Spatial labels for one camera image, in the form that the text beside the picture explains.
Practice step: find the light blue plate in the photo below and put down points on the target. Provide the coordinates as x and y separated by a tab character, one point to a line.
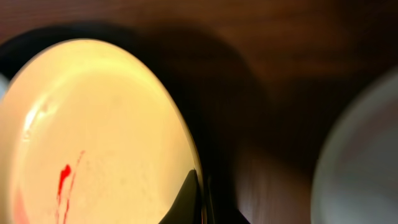
4	83
356	176

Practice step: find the yellow plate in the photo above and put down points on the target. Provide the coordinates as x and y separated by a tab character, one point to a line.
90	135

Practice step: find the light blue plate front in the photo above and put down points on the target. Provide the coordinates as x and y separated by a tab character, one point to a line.
356	176

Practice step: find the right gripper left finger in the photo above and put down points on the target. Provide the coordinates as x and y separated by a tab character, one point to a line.
187	206

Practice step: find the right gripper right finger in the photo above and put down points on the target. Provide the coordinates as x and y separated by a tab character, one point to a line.
220	209

